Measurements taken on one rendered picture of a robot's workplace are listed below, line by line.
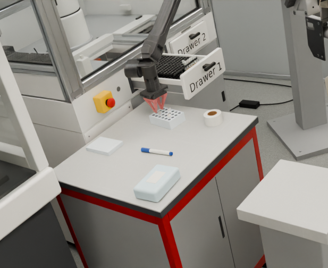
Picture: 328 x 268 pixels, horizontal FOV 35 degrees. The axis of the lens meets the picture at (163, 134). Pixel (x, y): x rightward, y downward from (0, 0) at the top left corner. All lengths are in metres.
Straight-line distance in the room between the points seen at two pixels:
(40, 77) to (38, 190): 0.60
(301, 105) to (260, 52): 0.99
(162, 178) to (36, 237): 0.49
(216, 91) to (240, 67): 1.45
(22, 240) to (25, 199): 0.18
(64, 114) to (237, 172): 0.74
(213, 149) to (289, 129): 1.54
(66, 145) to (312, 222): 1.19
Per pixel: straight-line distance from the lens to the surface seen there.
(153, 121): 2.13
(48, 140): 2.39
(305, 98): 3.24
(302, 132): 3.31
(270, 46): 4.06
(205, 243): 1.91
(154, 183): 1.68
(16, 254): 1.85
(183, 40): 2.56
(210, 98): 2.81
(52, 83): 2.13
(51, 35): 2.02
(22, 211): 1.72
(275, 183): 1.64
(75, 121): 2.15
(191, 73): 2.13
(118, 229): 1.89
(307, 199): 1.57
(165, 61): 2.36
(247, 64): 4.23
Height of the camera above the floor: 1.72
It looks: 28 degrees down
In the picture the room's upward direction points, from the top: 15 degrees counter-clockwise
